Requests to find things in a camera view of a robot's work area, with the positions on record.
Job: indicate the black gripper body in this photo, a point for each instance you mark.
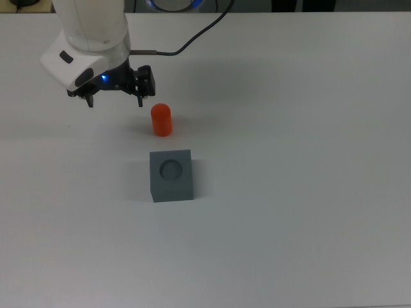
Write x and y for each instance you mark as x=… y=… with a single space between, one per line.
x=118 y=78

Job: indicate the grey block with round hole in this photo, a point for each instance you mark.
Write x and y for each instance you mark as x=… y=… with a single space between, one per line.
x=171 y=186

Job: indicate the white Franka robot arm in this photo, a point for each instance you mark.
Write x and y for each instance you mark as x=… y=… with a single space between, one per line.
x=93 y=25

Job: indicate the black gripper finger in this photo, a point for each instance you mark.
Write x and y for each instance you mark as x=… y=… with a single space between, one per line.
x=146 y=81
x=89 y=97

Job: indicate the orange cylinder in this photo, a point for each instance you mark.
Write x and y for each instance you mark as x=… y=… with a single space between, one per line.
x=161 y=120

